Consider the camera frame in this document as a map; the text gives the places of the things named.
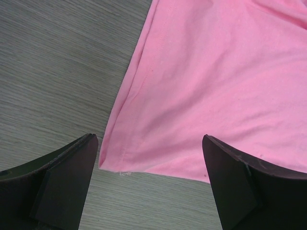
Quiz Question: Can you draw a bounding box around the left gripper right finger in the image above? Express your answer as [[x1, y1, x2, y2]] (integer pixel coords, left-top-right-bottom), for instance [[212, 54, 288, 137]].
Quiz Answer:
[[202, 135, 307, 230]]

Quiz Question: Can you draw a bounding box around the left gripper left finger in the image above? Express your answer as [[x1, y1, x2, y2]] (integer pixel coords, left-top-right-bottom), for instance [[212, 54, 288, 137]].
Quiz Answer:
[[0, 134, 98, 230]]

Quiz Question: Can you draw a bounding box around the pink t shirt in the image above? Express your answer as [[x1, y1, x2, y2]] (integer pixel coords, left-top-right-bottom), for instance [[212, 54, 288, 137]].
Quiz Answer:
[[99, 0, 307, 182]]

